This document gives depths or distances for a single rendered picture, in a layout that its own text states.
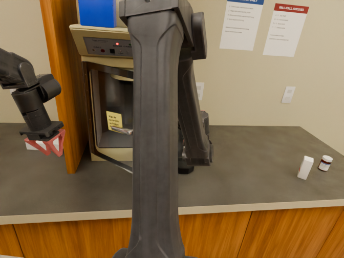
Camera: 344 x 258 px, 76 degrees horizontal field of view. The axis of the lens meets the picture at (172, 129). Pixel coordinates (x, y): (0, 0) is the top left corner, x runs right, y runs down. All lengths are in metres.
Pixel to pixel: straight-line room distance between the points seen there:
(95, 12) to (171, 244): 0.67
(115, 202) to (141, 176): 0.61
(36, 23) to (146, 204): 1.24
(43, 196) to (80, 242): 0.23
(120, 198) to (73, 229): 0.21
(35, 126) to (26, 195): 0.36
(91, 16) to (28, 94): 0.30
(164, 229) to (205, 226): 0.75
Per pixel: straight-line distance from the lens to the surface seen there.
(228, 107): 1.52
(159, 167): 0.25
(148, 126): 0.25
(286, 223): 1.18
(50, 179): 1.02
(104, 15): 0.77
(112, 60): 0.89
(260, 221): 1.10
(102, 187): 0.93
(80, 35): 0.80
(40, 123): 0.68
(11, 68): 0.63
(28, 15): 1.41
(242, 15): 1.43
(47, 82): 0.71
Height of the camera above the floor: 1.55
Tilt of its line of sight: 26 degrees down
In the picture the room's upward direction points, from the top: 5 degrees clockwise
